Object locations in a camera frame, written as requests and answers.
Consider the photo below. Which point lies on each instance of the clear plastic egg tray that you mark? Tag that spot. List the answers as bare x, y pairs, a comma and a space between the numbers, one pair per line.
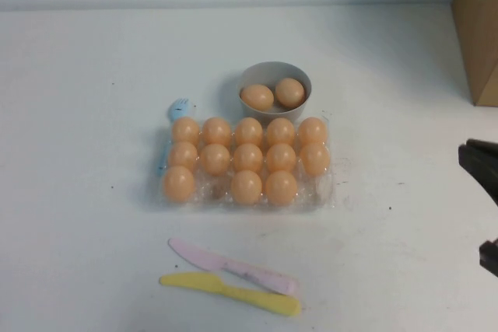
307, 196

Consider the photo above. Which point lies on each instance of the brown cardboard box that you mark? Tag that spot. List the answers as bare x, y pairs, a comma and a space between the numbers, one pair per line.
480, 29

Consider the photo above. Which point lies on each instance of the light blue plastic fork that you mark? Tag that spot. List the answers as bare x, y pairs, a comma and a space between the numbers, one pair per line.
181, 111

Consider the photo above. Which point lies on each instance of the yellow plastic knife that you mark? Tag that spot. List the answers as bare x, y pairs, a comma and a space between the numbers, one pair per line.
218, 286

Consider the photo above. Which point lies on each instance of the brown egg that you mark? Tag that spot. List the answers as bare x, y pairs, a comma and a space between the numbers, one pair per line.
281, 158
314, 159
183, 155
246, 187
248, 158
281, 131
290, 92
214, 159
281, 188
178, 184
186, 131
216, 131
312, 130
257, 97
248, 131

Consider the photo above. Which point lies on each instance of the grey round bowl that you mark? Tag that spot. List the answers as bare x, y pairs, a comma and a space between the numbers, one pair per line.
268, 116

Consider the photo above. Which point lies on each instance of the pink plastic knife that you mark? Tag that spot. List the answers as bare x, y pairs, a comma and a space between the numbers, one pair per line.
218, 261

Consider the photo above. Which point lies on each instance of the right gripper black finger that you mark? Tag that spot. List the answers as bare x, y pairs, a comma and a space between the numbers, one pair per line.
491, 256
484, 165

